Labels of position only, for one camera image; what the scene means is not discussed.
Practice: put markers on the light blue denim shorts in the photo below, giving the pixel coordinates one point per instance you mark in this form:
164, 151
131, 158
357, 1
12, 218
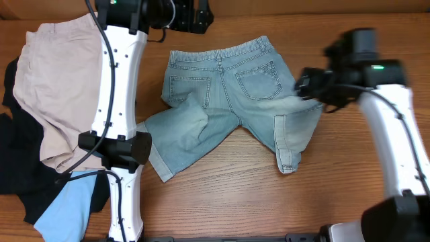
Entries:
211, 93

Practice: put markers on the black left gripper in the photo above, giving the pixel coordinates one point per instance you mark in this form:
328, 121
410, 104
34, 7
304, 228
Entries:
196, 17

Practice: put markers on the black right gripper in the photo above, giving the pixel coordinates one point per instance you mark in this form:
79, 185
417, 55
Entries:
308, 88

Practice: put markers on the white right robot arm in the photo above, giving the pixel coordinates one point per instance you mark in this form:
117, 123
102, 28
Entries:
356, 73

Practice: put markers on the light blue shirt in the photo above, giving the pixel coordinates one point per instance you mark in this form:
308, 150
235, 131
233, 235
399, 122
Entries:
67, 217

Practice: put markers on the black garment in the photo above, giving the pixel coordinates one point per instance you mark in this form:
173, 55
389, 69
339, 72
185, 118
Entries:
22, 172

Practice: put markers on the beige khaki shorts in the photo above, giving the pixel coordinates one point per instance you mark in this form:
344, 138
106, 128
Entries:
57, 82

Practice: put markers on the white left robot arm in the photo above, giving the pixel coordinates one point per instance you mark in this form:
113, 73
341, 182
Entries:
124, 26

